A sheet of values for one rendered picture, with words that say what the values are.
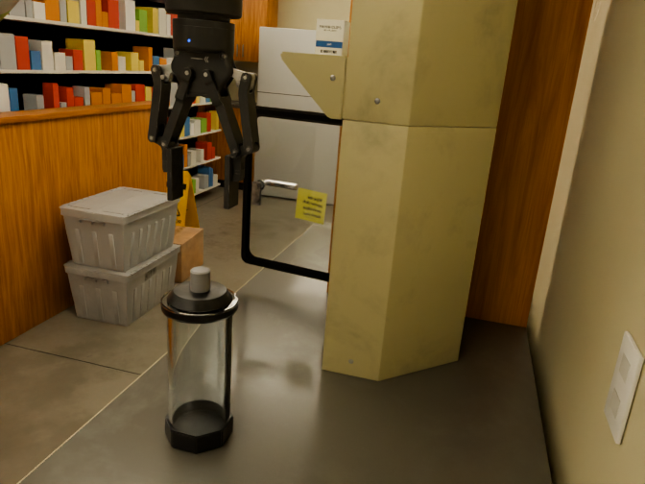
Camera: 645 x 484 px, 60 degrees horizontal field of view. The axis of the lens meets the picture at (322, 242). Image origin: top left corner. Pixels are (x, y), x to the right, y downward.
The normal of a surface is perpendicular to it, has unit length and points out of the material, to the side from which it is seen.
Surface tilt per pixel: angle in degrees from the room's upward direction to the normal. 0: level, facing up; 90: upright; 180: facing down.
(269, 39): 90
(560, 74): 90
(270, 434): 0
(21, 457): 0
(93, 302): 95
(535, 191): 90
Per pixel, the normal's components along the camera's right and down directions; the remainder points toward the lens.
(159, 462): 0.07, -0.95
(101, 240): -0.27, 0.36
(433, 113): 0.49, 0.30
